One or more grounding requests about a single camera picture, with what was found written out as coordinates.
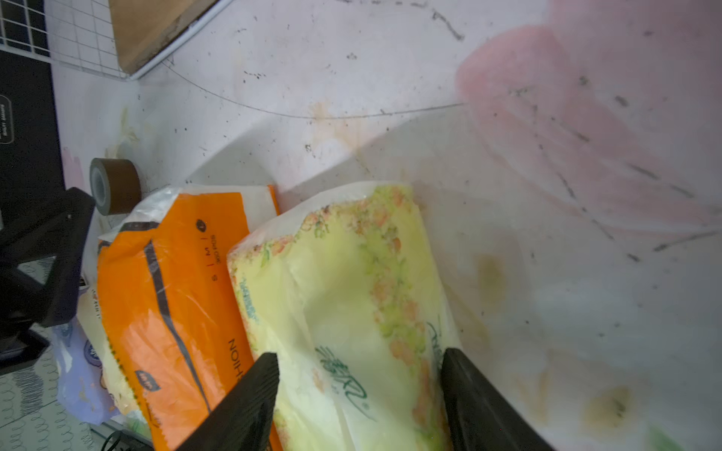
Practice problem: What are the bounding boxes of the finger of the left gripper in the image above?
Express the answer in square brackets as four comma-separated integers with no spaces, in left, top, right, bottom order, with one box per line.
[1,188,95,327]

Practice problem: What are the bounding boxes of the brown tape roll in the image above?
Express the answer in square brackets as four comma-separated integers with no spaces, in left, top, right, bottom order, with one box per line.
[89,158,142,216]

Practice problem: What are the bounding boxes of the purple tissue pack shelf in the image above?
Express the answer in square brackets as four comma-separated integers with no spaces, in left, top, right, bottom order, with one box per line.
[50,319,118,425]

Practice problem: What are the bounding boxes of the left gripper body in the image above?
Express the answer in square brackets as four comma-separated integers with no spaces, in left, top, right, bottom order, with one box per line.
[1,281,49,375]

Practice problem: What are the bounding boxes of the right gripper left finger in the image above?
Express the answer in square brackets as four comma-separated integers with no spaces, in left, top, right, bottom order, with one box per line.
[179,353,280,451]

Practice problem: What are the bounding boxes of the orange tissue pack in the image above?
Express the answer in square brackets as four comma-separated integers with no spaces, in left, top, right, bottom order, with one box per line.
[97,185,278,450]

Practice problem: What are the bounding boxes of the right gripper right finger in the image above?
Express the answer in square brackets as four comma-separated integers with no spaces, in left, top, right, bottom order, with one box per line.
[440,348,553,451]

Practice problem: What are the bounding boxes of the white wire wooden shelf rack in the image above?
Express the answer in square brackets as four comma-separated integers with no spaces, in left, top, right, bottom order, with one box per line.
[1,0,230,80]

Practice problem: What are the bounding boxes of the green tissue pack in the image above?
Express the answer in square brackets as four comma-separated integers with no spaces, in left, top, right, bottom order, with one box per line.
[228,182,460,450]

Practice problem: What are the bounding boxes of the yellow tissue pack shelf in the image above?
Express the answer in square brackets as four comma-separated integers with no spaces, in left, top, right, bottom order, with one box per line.
[76,285,140,415]

